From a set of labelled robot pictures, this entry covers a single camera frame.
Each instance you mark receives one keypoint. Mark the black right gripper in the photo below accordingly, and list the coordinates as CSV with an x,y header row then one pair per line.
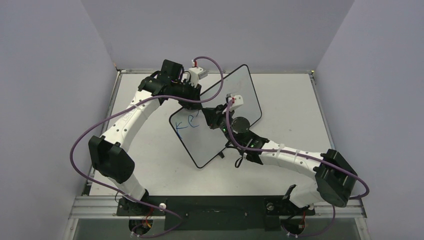
x,y
211,117

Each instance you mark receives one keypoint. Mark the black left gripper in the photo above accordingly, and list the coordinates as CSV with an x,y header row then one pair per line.
x,y
195,92

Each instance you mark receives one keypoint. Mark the black framed whiteboard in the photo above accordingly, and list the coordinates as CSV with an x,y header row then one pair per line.
x,y
202,132

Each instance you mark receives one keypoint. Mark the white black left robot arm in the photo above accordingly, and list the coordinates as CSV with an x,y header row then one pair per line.
x,y
108,152

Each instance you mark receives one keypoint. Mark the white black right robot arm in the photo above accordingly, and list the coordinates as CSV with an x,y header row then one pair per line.
x,y
333,177

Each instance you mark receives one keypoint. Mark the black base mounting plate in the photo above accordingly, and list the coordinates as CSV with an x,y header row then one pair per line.
x,y
218,213

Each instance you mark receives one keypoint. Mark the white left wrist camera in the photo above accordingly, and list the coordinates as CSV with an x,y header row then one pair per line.
x,y
196,73

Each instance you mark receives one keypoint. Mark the aluminium front frame rail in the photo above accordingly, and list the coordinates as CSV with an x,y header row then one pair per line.
x,y
100,208

